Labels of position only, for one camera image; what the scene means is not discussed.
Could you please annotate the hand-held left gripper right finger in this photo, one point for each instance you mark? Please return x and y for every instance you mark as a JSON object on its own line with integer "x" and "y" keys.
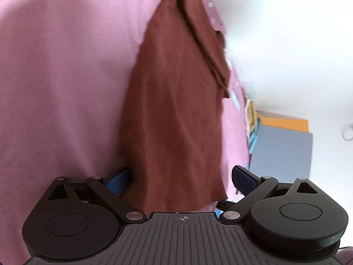
{"x": 244, "y": 179}

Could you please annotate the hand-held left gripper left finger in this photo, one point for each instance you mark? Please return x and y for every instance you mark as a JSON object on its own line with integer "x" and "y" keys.
{"x": 118, "y": 182}

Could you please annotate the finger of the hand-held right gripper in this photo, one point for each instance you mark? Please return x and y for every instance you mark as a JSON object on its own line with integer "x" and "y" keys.
{"x": 224, "y": 204}

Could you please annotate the brown long-sleeve shirt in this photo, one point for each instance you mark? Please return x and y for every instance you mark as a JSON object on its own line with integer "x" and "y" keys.
{"x": 171, "y": 116}

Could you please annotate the grey box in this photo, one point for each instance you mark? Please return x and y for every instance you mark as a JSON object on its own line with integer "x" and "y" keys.
{"x": 281, "y": 149}

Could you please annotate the patterned cloth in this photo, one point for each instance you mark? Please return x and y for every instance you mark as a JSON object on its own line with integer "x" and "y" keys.
{"x": 252, "y": 127}

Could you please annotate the pink floral bed sheet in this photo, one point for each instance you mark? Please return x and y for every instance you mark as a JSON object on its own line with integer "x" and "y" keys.
{"x": 69, "y": 88}

